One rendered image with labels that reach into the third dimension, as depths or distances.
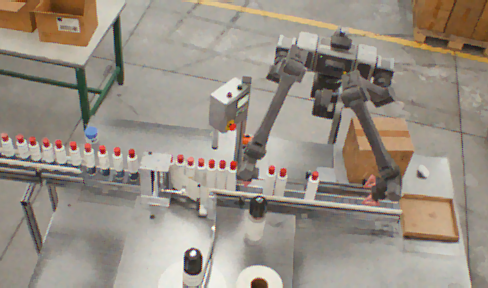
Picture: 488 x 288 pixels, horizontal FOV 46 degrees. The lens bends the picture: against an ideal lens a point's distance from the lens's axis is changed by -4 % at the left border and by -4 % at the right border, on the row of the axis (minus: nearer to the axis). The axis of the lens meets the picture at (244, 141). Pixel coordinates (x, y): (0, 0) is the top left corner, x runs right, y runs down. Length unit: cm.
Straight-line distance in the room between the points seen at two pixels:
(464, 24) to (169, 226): 387
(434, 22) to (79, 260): 414
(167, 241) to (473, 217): 246
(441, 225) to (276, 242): 91
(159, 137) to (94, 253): 82
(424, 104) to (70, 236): 333
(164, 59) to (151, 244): 265
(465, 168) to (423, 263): 188
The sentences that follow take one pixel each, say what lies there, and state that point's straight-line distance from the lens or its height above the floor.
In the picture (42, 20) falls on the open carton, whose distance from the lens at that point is 410.
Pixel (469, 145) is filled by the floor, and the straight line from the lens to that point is 504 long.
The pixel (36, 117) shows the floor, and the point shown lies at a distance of 479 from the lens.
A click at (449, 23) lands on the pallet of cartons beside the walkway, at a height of 26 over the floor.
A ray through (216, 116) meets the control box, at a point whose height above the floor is 137.
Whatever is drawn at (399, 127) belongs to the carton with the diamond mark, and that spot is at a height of 112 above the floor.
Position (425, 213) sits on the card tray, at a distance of 326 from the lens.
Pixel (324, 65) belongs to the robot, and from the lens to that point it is 296.
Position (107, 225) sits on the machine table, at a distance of 299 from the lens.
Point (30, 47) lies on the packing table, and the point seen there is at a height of 78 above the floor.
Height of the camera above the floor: 324
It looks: 46 degrees down
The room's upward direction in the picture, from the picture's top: 7 degrees clockwise
